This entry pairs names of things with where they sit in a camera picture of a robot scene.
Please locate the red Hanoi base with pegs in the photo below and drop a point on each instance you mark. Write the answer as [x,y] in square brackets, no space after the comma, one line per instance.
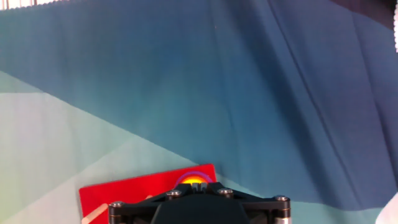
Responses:
[124,189]

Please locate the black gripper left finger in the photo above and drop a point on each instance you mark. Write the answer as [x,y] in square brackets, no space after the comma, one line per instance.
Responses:
[136,208]

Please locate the blue green white cloth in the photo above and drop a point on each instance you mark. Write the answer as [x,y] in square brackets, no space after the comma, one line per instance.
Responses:
[186,93]

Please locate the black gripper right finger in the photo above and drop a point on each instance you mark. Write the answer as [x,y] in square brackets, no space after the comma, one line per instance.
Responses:
[264,208]

